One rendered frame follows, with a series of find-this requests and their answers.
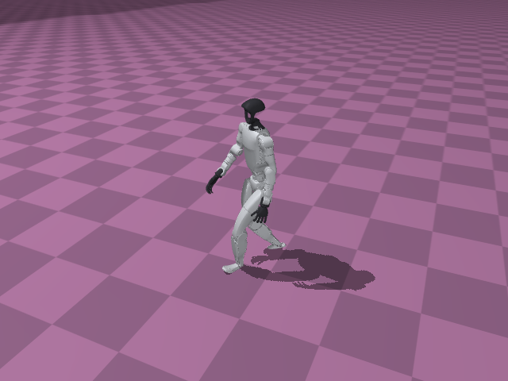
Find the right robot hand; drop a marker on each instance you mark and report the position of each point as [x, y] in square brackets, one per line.
[213, 180]

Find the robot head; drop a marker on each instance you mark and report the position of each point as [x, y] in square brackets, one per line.
[253, 106]

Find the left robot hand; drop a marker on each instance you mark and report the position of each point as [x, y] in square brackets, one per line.
[261, 212]

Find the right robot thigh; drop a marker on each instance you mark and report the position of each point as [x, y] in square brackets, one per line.
[245, 194]

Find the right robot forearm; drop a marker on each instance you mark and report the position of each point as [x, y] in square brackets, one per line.
[227, 163]

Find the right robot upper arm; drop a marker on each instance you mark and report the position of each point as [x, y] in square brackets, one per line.
[237, 149]

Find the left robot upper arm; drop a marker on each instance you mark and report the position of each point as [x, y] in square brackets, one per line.
[266, 145]

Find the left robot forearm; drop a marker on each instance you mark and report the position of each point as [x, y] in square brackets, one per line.
[268, 186]

